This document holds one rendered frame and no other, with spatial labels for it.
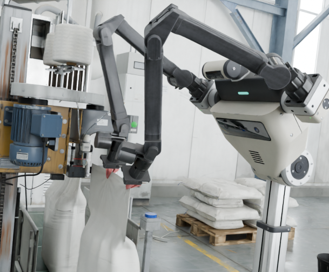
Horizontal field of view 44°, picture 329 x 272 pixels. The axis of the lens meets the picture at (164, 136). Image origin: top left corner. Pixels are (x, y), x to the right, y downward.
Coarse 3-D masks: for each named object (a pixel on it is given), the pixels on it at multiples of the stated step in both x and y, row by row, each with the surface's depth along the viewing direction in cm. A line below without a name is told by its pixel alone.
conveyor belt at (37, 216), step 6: (30, 216) 345; (36, 216) 347; (42, 216) 349; (36, 222) 330; (42, 222) 332; (42, 228) 316; (42, 234) 302; (36, 264) 245; (42, 264) 246; (36, 270) 236; (42, 270) 237; (48, 270) 238
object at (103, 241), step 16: (96, 176) 191; (112, 176) 174; (96, 192) 190; (112, 192) 172; (128, 192) 154; (96, 208) 188; (112, 208) 170; (128, 208) 153; (96, 224) 178; (112, 224) 168; (80, 240) 183; (96, 240) 168; (112, 240) 160; (128, 240) 159; (80, 256) 179; (96, 256) 164; (112, 256) 156; (128, 256) 159
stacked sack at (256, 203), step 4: (264, 196) 487; (244, 200) 488; (248, 200) 486; (252, 200) 481; (256, 200) 477; (260, 200) 472; (292, 200) 493; (244, 204) 494; (248, 204) 486; (252, 204) 479; (256, 204) 472; (260, 204) 469; (288, 204) 488; (292, 204) 491; (296, 204) 495; (256, 208) 476; (260, 208) 470
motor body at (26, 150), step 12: (24, 108) 164; (36, 108) 164; (48, 108) 168; (12, 120) 166; (24, 120) 164; (12, 132) 167; (24, 132) 164; (12, 144) 167; (24, 144) 165; (36, 144) 166; (12, 156) 165; (24, 156) 164; (36, 156) 166
